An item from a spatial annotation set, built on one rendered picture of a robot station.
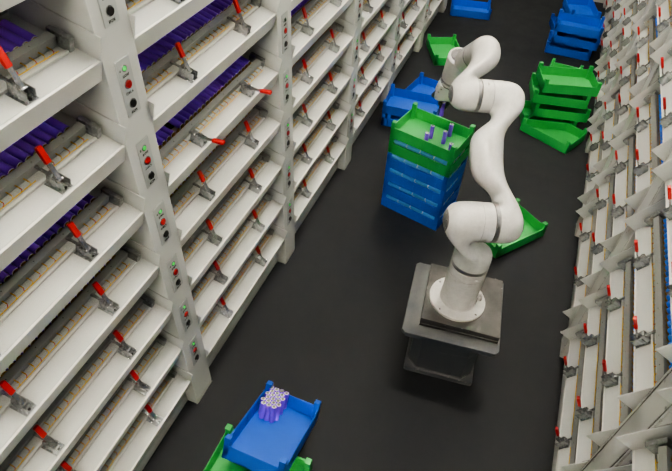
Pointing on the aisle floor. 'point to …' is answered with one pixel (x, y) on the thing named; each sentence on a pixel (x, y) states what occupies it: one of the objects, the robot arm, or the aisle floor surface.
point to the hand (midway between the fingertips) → (443, 102)
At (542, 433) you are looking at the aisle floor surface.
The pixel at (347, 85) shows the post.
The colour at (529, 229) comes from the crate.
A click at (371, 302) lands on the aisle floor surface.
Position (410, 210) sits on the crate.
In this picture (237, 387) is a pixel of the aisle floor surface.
